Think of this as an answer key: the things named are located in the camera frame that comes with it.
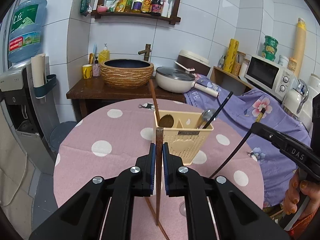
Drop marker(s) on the water dispenser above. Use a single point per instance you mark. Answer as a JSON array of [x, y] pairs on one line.
[[33, 119]]

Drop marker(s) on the white kettle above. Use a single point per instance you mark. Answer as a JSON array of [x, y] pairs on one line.
[[295, 98]]

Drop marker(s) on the dark wooden sink counter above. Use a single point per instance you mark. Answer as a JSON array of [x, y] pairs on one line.
[[88, 95]]

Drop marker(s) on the yellow soap bottle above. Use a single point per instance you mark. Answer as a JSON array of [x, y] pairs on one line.
[[104, 55]]

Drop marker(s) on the dark soy sauce bottle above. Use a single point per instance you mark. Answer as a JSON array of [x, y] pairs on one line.
[[156, 7]]

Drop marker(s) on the brown wooden chopstick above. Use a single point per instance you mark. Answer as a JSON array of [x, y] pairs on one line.
[[152, 91], [159, 147]]

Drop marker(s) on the bronze faucet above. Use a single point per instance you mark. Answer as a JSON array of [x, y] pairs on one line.
[[146, 52]]

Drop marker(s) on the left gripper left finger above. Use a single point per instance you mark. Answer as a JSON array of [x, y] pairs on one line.
[[103, 208]]

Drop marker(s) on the black chopstick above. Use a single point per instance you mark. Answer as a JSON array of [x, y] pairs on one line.
[[213, 117], [244, 139]]

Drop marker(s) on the green hanging packet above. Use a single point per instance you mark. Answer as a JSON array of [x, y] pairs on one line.
[[85, 7]]

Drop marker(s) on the brown white rice cooker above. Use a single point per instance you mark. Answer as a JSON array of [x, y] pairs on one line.
[[192, 60]]

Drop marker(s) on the clear plastic handled utensil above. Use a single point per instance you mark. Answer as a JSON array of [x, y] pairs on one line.
[[182, 209]]

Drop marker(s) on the person right hand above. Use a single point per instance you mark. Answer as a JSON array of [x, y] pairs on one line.
[[292, 197]]

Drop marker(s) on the white pan with lid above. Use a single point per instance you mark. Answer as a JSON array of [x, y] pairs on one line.
[[177, 81]]

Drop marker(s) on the yellow wrap roll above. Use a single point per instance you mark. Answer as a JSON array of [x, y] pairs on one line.
[[231, 55]]

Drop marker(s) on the blue water jug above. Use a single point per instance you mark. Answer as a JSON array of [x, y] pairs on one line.
[[25, 30]]

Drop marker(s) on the woven basin sink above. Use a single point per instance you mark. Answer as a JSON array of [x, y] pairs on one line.
[[126, 73]]

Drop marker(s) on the dark wooden wall shelf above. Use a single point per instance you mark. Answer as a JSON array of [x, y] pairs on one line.
[[137, 2]]

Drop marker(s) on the tall beige paper roll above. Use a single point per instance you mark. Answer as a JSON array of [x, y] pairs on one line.
[[299, 48]]

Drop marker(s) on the green noodle cup stack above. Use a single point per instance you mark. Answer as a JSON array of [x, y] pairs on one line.
[[269, 48]]

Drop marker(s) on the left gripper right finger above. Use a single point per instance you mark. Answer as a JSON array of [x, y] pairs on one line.
[[216, 208]]

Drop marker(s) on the silver metal spoon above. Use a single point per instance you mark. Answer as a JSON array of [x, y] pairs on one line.
[[205, 117]]

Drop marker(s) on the white microwave oven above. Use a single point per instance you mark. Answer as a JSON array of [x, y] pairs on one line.
[[270, 77]]

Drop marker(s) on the beige cloth cover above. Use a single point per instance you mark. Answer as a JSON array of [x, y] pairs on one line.
[[15, 200]]

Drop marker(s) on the wood handled steel spoon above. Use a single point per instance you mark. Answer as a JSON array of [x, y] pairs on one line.
[[166, 121]]

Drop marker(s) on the yellow mug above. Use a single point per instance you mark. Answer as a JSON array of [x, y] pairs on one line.
[[87, 71]]

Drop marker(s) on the beige perforated utensil holder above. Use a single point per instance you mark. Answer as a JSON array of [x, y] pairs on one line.
[[184, 138]]

